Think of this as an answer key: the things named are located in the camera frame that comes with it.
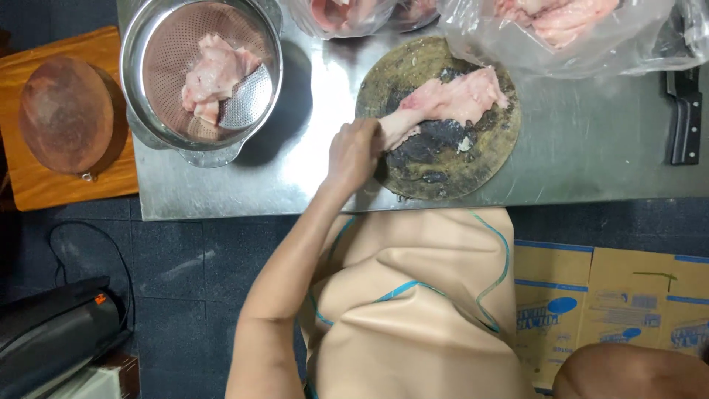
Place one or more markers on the light wooden side table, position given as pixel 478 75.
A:
pixel 33 183

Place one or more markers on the raw pink meat piece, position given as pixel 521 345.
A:
pixel 443 102

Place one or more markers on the round brown wooden board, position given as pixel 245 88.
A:
pixel 66 113

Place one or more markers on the round worn wooden chopping board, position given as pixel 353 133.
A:
pixel 443 149

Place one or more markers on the small clear bag of meat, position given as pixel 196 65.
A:
pixel 343 14

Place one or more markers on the black machine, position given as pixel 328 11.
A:
pixel 52 332

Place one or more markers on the steel colander bowl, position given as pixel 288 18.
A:
pixel 202 77

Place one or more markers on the beige apron with blue trim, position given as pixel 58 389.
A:
pixel 415 310

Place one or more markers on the small white fat scrap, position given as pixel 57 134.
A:
pixel 464 144

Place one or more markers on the flattened cardboard box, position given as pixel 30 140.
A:
pixel 609 305

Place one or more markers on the clear plastic bag of meat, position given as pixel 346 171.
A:
pixel 559 27

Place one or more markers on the raw meat pieces in colander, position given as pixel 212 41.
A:
pixel 213 75

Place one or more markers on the person's left hand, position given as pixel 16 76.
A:
pixel 353 153

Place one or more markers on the person's left fingers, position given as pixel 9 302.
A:
pixel 375 139

